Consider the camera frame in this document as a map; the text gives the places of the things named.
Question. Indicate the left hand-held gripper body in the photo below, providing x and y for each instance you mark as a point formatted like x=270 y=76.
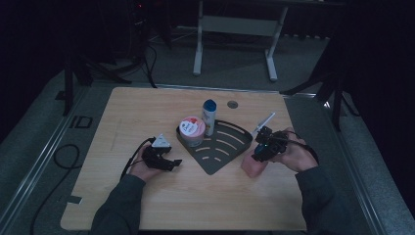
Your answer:
x=156 y=158

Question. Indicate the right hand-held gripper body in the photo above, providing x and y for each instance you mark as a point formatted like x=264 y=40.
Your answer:
x=275 y=143

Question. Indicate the pink lid cream tub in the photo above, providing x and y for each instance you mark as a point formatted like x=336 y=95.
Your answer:
x=192 y=130

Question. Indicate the dark grey corner shelf rack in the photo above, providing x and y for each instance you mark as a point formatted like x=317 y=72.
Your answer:
x=211 y=167

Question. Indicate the white bottle with blue cap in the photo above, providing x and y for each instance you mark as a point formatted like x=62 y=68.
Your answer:
x=209 y=117

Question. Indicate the person's left hand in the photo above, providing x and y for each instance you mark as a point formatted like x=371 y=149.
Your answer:
x=140 y=169

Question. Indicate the person's right hand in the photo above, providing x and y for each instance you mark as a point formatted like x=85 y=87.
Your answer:
x=298 y=155

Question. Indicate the black metal stand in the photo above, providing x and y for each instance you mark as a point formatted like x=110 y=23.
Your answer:
x=68 y=91
x=337 y=104

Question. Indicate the grey tape piece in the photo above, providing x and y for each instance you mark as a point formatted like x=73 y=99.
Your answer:
x=74 y=199

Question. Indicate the dark equipment tower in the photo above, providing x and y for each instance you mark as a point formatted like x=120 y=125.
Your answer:
x=138 y=26

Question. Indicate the metal floor rail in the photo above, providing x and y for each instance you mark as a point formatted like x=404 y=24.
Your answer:
x=355 y=169
x=39 y=153

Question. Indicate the white desk frame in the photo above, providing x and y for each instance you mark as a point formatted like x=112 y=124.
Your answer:
x=241 y=26

